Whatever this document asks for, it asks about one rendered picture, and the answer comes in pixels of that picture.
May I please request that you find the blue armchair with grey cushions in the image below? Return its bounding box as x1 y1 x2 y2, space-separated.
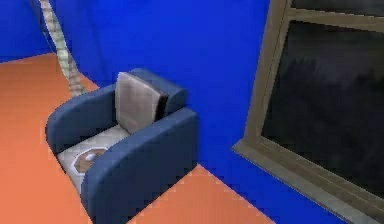
45 67 200 224

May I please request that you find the dark window with tan frame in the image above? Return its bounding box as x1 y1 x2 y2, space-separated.
232 0 384 224

